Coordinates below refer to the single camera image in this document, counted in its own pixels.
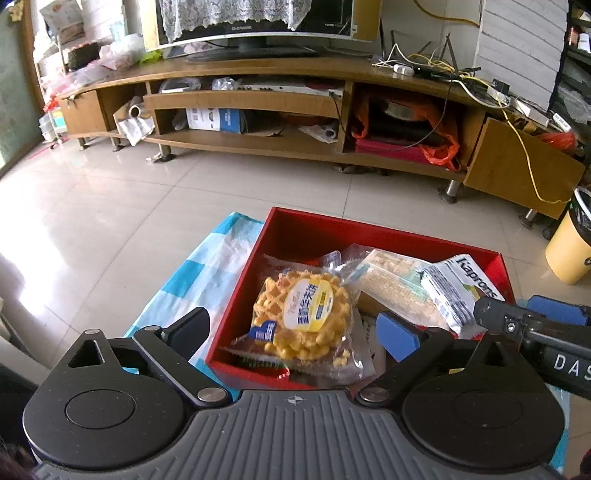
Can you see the grey and white wafer packet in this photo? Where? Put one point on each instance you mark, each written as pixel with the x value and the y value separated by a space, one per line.
pixel 452 286

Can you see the beige biscuit packet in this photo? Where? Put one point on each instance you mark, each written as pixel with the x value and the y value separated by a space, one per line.
pixel 392 281

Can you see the white and blue carton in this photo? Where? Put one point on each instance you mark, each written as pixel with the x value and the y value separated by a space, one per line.
pixel 212 120

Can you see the black television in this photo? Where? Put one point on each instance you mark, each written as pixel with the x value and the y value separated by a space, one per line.
pixel 323 14

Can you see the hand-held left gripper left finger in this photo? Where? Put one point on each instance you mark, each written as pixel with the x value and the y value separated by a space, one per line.
pixel 191 332

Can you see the red plastic bag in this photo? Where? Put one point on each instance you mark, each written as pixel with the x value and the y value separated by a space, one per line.
pixel 558 139

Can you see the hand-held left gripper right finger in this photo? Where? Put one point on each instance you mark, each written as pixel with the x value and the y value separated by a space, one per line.
pixel 397 334

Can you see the wooden television stand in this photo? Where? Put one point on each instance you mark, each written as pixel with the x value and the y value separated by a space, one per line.
pixel 277 74

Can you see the orange plastic bag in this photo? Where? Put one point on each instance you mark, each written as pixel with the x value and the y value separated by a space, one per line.
pixel 438 152

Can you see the white paper bundle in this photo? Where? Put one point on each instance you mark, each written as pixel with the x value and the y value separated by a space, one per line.
pixel 134 127

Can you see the white lace cloth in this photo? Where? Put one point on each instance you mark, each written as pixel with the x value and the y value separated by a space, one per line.
pixel 207 18

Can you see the black storage rack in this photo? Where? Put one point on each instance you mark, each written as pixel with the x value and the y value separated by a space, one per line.
pixel 577 69

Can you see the yellow trash bin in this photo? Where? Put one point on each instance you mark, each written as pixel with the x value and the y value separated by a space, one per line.
pixel 568 249

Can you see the red cardboard box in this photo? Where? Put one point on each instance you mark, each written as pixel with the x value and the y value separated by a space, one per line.
pixel 295 235

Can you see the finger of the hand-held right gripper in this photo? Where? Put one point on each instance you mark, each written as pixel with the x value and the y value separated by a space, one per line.
pixel 503 318
pixel 558 310

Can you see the clear plastic bag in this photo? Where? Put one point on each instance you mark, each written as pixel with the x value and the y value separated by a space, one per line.
pixel 122 50

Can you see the blue checked tablecloth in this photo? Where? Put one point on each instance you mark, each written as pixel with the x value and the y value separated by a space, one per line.
pixel 207 277

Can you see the white slatted panel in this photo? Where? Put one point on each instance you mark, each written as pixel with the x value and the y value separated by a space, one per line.
pixel 521 46

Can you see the yellow waffle packet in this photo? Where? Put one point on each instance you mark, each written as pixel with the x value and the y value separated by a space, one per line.
pixel 300 323

